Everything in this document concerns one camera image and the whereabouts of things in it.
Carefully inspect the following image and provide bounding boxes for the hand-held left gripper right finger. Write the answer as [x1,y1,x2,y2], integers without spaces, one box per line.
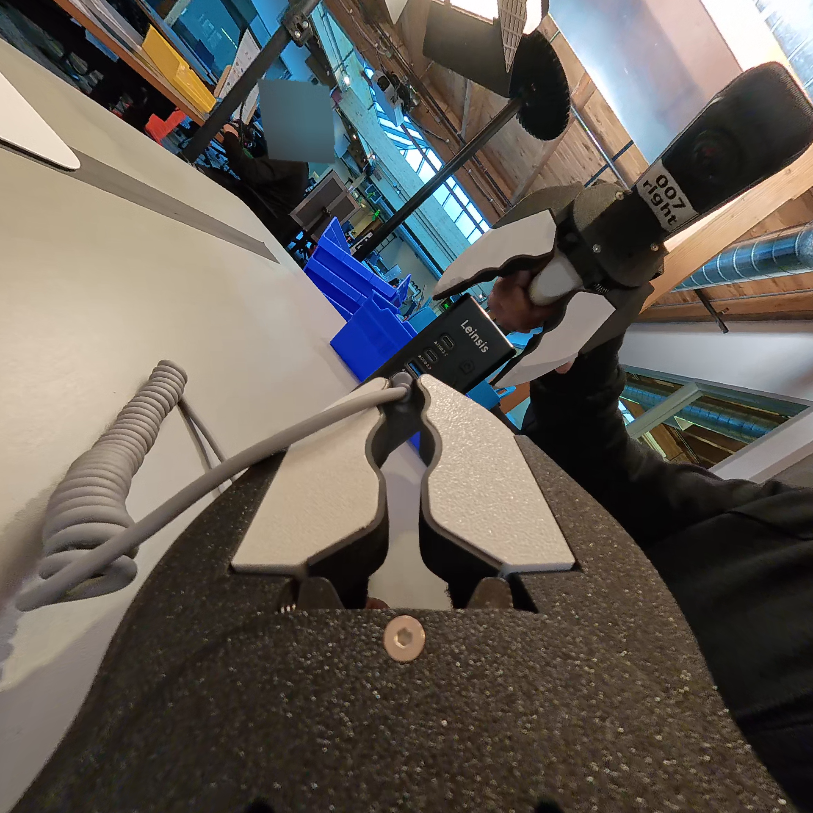
[416,375,577,578]

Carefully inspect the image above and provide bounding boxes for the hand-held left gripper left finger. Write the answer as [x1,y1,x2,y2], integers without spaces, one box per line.
[230,376,407,575]

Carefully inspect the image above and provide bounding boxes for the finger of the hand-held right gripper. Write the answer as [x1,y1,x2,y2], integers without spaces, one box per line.
[494,293,618,388]
[432,208,560,301]

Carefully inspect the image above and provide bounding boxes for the black USB hub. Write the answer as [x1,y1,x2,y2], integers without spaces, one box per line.
[361,293,517,396]

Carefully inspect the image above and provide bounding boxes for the grey USB cable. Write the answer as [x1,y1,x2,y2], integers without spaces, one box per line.
[13,360,415,612]

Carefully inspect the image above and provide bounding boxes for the person's right forearm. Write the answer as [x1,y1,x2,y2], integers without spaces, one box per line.
[521,333,813,553]

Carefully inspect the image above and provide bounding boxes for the wooden desk with red legs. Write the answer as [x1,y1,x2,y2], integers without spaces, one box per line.
[54,0,217,146]

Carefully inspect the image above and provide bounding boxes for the person's right hand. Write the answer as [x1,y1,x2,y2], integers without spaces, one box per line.
[488,270,578,377]

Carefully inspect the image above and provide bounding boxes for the black light stand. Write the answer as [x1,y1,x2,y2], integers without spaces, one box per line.
[352,28,570,261]

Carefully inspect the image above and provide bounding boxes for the black computer monitor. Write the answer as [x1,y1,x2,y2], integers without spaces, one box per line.
[291,171,359,232]

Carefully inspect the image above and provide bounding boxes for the studio softbox light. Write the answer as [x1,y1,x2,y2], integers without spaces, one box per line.
[384,0,550,96]

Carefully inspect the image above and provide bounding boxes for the person's black clothing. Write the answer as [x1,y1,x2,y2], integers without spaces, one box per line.
[635,476,813,813]

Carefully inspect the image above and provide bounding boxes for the black stand pole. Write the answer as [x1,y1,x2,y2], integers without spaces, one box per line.
[181,0,325,163]

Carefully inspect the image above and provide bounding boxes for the yellow plastic bin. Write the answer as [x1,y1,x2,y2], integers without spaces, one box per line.
[141,25,217,115]

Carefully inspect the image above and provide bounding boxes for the silver ventilation duct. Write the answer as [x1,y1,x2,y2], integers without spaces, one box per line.
[673,225,813,293]

